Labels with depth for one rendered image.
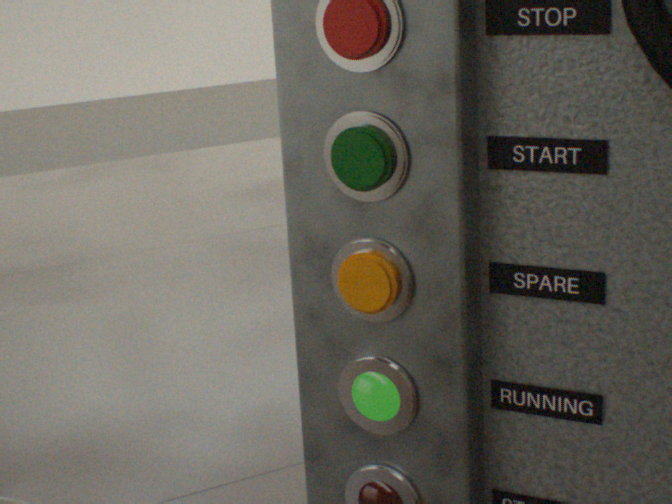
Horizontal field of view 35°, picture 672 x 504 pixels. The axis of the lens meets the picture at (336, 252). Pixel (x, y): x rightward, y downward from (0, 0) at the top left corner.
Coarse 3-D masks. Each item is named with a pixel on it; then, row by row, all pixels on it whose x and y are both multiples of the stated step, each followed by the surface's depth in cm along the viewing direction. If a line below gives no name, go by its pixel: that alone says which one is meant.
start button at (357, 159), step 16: (352, 128) 41; (368, 128) 40; (336, 144) 41; (352, 144) 41; (368, 144) 40; (384, 144) 40; (336, 160) 41; (352, 160) 41; (368, 160) 41; (384, 160) 40; (352, 176) 41; (368, 176) 41; (384, 176) 41
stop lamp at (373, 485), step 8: (368, 488) 46; (376, 488) 45; (384, 488) 45; (392, 488) 45; (360, 496) 46; (368, 496) 45; (376, 496) 45; (384, 496) 45; (392, 496) 45; (400, 496) 45
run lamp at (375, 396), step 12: (372, 372) 44; (360, 384) 44; (372, 384) 44; (384, 384) 44; (360, 396) 44; (372, 396) 44; (384, 396) 44; (396, 396) 44; (360, 408) 44; (372, 408) 44; (384, 408) 44; (396, 408) 44; (384, 420) 44
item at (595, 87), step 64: (512, 64) 39; (576, 64) 38; (640, 64) 37; (512, 128) 40; (576, 128) 39; (640, 128) 38; (512, 192) 41; (576, 192) 40; (640, 192) 39; (512, 256) 42; (576, 256) 41; (640, 256) 39; (512, 320) 43; (576, 320) 41; (640, 320) 40; (576, 384) 42; (640, 384) 41; (512, 448) 44; (576, 448) 43; (640, 448) 42
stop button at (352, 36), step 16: (336, 0) 39; (352, 0) 39; (368, 0) 39; (336, 16) 39; (352, 16) 39; (368, 16) 39; (384, 16) 39; (336, 32) 40; (352, 32) 39; (368, 32) 39; (384, 32) 39; (336, 48) 40; (352, 48) 39; (368, 48) 39
